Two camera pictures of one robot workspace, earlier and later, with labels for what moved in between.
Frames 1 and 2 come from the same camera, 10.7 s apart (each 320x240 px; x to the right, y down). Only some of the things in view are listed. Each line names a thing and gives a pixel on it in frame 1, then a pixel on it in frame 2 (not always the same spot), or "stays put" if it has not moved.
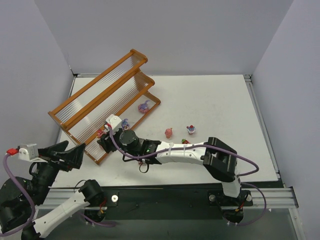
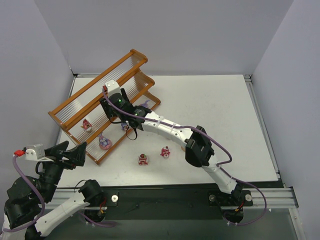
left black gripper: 53,158 stays put
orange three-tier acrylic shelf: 121,90 stays put
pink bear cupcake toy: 100,132 to 86,126
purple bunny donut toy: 143,108 stays put
